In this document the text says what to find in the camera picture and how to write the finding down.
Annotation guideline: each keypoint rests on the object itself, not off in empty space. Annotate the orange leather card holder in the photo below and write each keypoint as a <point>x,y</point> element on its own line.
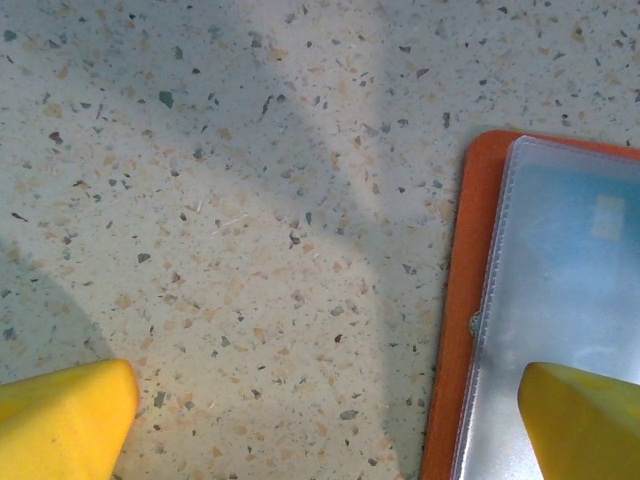
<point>465,250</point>

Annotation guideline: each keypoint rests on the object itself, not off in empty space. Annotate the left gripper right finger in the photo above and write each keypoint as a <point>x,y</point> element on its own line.
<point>590,430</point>

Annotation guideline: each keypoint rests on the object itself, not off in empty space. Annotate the dark blue striped card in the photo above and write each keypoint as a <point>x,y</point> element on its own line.
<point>575,260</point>

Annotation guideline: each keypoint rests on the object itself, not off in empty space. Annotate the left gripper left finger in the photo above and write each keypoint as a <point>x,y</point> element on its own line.
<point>60,425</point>

